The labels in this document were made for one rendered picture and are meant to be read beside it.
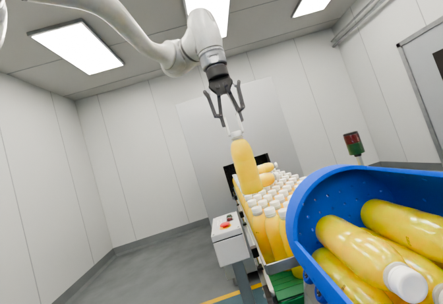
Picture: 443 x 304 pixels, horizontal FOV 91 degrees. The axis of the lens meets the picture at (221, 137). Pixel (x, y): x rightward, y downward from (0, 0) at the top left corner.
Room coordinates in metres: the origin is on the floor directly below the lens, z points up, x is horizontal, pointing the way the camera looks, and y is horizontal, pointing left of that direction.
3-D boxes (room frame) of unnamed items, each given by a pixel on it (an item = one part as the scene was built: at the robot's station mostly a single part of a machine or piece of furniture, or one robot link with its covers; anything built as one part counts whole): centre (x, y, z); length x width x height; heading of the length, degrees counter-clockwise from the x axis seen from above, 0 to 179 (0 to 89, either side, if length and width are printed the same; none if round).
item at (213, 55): (0.73, -0.05, 1.65); 0.09 x 0.09 x 0.06
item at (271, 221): (0.79, -0.09, 1.00); 0.07 x 0.07 x 0.19
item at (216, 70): (0.73, -0.05, 1.58); 0.08 x 0.07 x 0.09; 91
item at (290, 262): (0.69, -0.22, 0.96); 0.40 x 0.01 x 0.03; 92
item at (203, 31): (0.73, -0.04, 1.76); 0.13 x 0.11 x 0.16; 48
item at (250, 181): (0.72, -0.05, 1.29); 0.07 x 0.07 x 0.19
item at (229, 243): (0.81, 0.08, 1.05); 0.20 x 0.10 x 0.10; 2
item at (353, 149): (1.00, -0.57, 1.18); 0.06 x 0.06 x 0.05
